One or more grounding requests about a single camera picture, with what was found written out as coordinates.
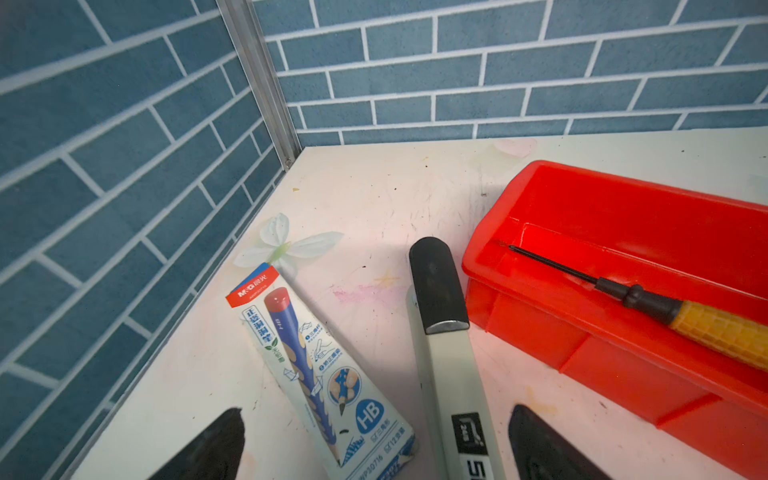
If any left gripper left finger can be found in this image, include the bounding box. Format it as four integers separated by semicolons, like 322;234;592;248
150;407;245;480

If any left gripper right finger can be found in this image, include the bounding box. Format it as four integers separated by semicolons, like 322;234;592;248
508;404;610;480

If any yellow handled black screwdriver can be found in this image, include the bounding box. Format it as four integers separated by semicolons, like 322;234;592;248
508;245;767;371

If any red plastic bin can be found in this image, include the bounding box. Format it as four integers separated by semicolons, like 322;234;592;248
462;161;767;479

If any white marker black cap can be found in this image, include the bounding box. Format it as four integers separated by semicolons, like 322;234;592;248
406;237;506;479

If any pencil box white red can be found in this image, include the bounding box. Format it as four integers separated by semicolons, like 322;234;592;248
226;263;416;479

